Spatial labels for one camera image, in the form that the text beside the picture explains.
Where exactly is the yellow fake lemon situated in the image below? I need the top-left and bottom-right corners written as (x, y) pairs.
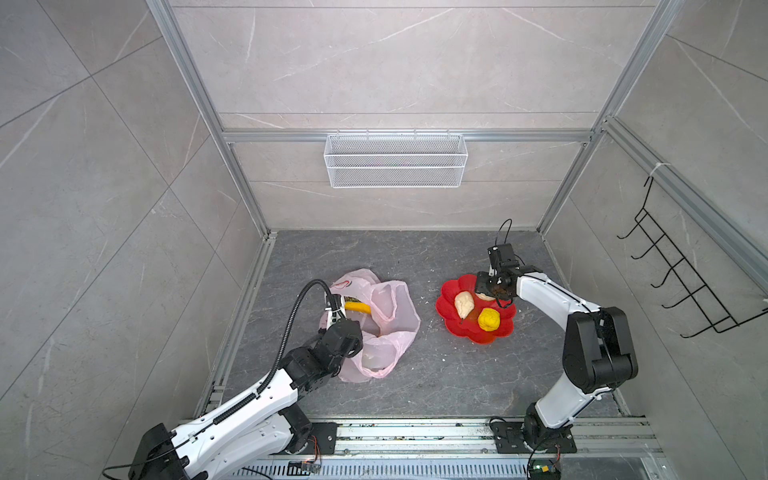
top-left (477, 308), bottom-right (501, 332)

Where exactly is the beige fake potato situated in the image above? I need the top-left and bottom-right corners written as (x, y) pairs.
top-left (454, 291), bottom-right (475, 320)

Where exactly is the pink plastic bag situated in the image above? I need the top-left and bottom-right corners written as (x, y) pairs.
top-left (330, 269), bottom-right (421, 383)

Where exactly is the red flower-shaped plastic bowl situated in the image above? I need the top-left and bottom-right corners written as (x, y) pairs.
top-left (436, 274), bottom-right (517, 344)

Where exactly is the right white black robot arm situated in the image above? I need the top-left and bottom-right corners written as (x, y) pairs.
top-left (475, 243), bottom-right (639, 451)

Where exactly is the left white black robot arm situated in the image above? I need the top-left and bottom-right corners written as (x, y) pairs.
top-left (127, 294), bottom-right (363, 479)

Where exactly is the yellow fake banana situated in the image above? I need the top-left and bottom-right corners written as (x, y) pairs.
top-left (345, 301), bottom-right (372, 315)

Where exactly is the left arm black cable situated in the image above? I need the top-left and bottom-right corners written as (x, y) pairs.
top-left (101, 279), bottom-right (334, 480)

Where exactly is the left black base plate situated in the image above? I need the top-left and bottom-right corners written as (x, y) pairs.
top-left (298, 422), bottom-right (339, 456)

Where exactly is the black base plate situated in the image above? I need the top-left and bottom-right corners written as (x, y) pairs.
top-left (298, 422), bottom-right (339, 456)
top-left (488, 418), bottom-right (577, 454)

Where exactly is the aluminium mounting rail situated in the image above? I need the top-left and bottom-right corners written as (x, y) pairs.
top-left (313, 417), bottom-right (663, 459)

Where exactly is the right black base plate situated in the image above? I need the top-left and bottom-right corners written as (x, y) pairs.
top-left (488, 418), bottom-right (577, 454)

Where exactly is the white wire mesh basket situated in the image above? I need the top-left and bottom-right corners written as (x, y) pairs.
top-left (323, 133), bottom-right (469, 189)

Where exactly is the black wire hook rack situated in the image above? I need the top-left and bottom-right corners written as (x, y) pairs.
top-left (616, 176), bottom-right (767, 339)

